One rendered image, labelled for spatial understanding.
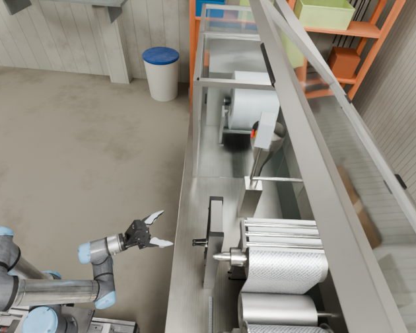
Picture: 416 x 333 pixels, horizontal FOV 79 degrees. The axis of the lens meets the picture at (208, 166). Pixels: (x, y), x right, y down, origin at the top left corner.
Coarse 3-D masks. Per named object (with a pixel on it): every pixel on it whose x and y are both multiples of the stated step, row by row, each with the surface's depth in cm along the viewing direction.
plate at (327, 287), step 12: (288, 156) 145; (300, 192) 124; (300, 204) 123; (300, 216) 123; (312, 216) 110; (324, 288) 96; (324, 300) 96; (336, 300) 88; (336, 312) 88; (336, 324) 87
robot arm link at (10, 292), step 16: (0, 272) 72; (0, 288) 70; (16, 288) 73; (32, 288) 77; (48, 288) 80; (64, 288) 84; (80, 288) 88; (96, 288) 92; (112, 288) 97; (0, 304) 70; (16, 304) 74; (32, 304) 77; (48, 304) 81; (96, 304) 93; (112, 304) 96
